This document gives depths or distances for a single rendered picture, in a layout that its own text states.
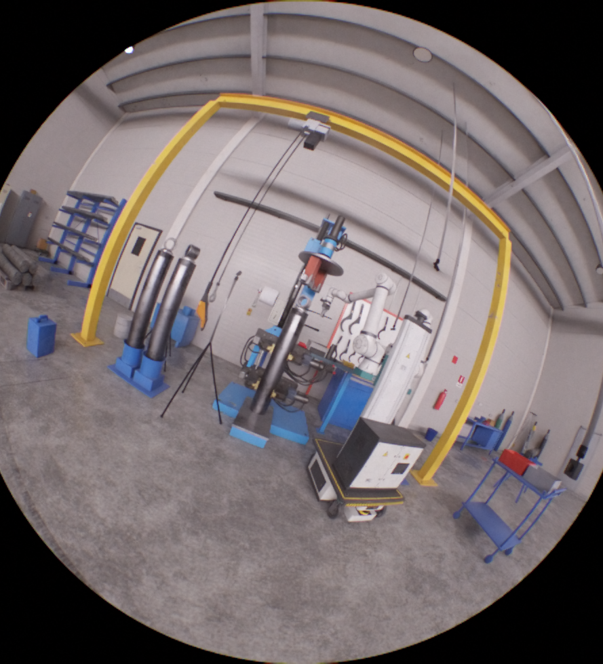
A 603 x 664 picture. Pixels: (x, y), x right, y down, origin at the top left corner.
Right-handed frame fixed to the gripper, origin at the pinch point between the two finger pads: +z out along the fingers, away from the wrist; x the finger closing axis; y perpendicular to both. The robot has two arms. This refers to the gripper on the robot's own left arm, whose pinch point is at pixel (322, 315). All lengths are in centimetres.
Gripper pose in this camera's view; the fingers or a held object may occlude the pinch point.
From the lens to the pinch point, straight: 238.6
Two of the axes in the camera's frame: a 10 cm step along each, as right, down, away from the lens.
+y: 8.2, 3.7, -4.3
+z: -4.0, 9.2, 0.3
